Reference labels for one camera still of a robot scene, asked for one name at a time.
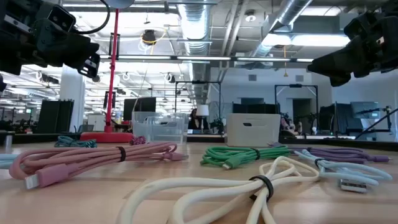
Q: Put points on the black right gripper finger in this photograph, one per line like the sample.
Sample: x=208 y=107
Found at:
x=351 y=63
x=340 y=81

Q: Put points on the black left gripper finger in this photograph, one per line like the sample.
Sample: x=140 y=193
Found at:
x=68 y=46
x=90 y=67

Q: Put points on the black partition panel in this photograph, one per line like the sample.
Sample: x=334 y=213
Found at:
x=54 y=116

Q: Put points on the black computer monitor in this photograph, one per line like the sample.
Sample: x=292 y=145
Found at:
x=140 y=107

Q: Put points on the red desk lamp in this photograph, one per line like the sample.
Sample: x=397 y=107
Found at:
x=109 y=137

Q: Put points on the clear plastic bin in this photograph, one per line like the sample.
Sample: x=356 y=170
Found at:
x=161 y=130

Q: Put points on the white plastic bin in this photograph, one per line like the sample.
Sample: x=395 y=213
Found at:
x=253 y=137

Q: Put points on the long ceiling light strip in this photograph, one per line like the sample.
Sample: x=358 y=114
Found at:
x=202 y=58

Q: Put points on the person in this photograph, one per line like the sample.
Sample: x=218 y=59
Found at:
x=194 y=123

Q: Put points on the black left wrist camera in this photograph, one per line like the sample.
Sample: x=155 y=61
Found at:
x=62 y=17

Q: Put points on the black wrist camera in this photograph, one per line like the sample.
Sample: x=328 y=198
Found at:
x=62 y=17
x=357 y=26

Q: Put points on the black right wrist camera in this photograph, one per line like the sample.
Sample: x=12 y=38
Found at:
x=357 y=26

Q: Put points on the black gantry frame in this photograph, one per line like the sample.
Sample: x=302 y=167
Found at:
x=197 y=82
x=295 y=85

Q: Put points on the silver smooth ventilation duct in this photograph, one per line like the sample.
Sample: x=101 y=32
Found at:
x=280 y=21

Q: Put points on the silver metal post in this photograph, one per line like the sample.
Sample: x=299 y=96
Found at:
x=8 y=143

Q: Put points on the silver ribbed ventilation duct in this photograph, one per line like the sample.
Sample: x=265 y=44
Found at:
x=194 y=28

